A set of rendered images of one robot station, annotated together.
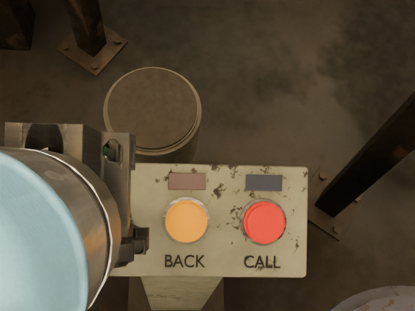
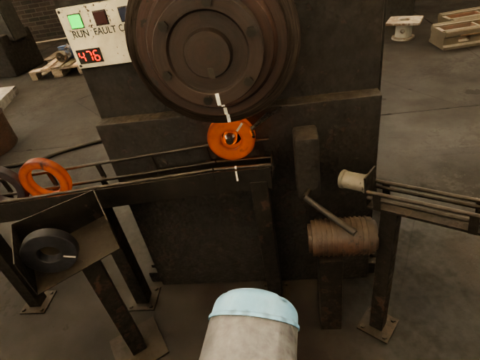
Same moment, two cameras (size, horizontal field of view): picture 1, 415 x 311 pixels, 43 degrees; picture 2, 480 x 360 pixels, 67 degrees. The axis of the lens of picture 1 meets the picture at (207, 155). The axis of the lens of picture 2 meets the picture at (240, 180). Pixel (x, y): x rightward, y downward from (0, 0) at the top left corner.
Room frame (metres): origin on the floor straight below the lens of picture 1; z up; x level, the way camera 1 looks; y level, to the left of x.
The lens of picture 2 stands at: (-0.25, 0.44, 1.38)
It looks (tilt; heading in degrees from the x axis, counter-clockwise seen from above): 35 degrees down; 21
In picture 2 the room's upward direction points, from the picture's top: 11 degrees counter-clockwise
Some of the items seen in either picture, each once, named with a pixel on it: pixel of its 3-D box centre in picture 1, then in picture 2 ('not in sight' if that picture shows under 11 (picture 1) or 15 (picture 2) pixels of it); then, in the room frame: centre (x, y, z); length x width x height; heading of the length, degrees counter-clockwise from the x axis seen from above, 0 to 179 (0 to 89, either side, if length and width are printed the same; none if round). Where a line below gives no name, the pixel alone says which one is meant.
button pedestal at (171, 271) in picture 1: (180, 268); not in sight; (0.13, 0.01, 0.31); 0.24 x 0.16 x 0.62; 100
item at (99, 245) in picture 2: not in sight; (101, 296); (0.38, 1.28, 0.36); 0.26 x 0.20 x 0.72; 135
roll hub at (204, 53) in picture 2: not in sight; (208, 51); (0.63, 0.79, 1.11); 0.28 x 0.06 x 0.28; 100
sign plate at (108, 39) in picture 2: not in sight; (108, 33); (0.77, 1.16, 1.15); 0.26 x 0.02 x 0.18; 100
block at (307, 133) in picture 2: not in sight; (306, 162); (0.78, 0.58, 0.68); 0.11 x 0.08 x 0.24; 10
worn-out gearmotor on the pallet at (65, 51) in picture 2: not in sight; (68, 51); (4.07, 4.21, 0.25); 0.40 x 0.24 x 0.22; 10
